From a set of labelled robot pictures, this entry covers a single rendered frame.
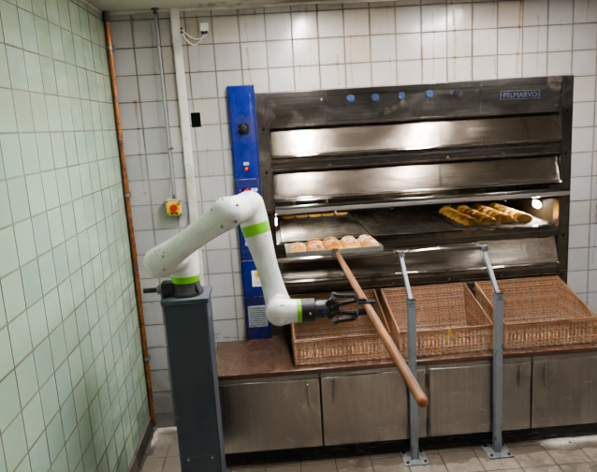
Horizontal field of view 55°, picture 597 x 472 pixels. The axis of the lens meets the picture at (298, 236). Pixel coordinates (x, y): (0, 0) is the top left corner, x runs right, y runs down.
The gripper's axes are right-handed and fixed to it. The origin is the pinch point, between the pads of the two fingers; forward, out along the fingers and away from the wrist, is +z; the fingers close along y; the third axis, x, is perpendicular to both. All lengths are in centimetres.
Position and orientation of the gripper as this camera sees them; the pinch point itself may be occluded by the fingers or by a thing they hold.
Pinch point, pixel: (366, 305)
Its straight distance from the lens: 231.3
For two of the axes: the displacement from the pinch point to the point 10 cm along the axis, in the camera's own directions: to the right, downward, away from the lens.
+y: 0.5, 9.8, 1.9
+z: 10.0, -0.6, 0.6
